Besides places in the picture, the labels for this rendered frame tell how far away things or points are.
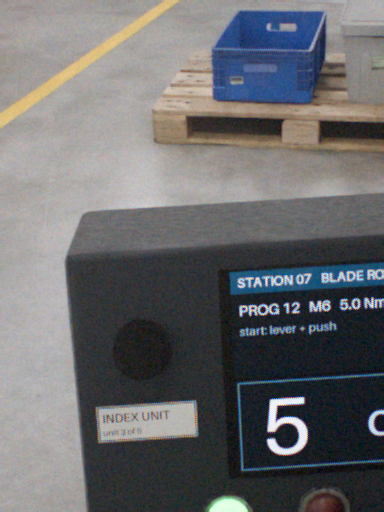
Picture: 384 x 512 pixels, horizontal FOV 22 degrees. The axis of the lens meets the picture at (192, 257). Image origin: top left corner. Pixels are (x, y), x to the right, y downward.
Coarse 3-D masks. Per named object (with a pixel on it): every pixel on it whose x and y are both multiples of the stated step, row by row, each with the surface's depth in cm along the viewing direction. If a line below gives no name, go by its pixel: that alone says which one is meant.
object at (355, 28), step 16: (352, 0) 395; (368, 0) 395; (352, 16) 375; (368, 16) 374; (352, 32) 366; (368, 32) 365; (352, 48) 371; (368, 48) 369; (352, 64) 374; (368, 64) 373; (352, 80) 378; (368, 80) 377; (352, 96) 382; (368, 96) 380
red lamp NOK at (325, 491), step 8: (320, 488) 50; (328, 488) 50; (336, 488) 50; (304, 496) 50; (312, 496) 50; (320, 496) 50; (328, 496) 50; (336, 496) 50; (344, 496) 50; (304, 504) 50; (312, 504) 50; (320, 504) 50; (328, 504) 50; (336, 504) 50; (344, 504) 50
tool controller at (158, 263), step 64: (128, 256) 47; (192, 256) 47; (256, 256) 47; (320, 256) 47; (128, 320) 48; (192, 320) 48; (256, 320) 48; (320, 320) 48; (128, 384) 48; (192, 384) 49; (128, 448) 49; (192, 448) 49
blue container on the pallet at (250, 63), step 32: (224, 32) 404; (256, 32) 435; (288, 32) 431; (320, 32) 402; (224, 64) 384; (256, 64) 429; (288, 64) 379; (320, 64) 416; (224, 96) 390; (256, 96) 388; (288, 96) 385
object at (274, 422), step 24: (240, 384) 49; (264, 384) 49; (288, 384) 49; (312, 384) 49; (240, 408) 49; (264, 408) 49; (288, 408) 49; (312, 408) 49; (240, 432) 49; (264, 432) 49; (288, 432) 49; (312, 432) 49; (240, 456) 49; (264, 456) 49; (288, 456) 50; (312, 456) 50; (336, 456) 50
